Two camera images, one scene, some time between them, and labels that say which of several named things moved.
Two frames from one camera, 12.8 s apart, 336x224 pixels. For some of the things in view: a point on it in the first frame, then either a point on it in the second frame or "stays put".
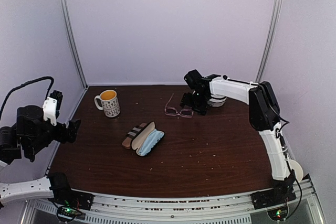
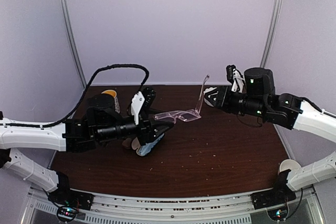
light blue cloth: x=156 y=135 stays put
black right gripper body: x=197 y=101 -> x=225 y=103
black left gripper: x=62 y=137 -> x=148 y=132
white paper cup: x=294 y=164 stays put
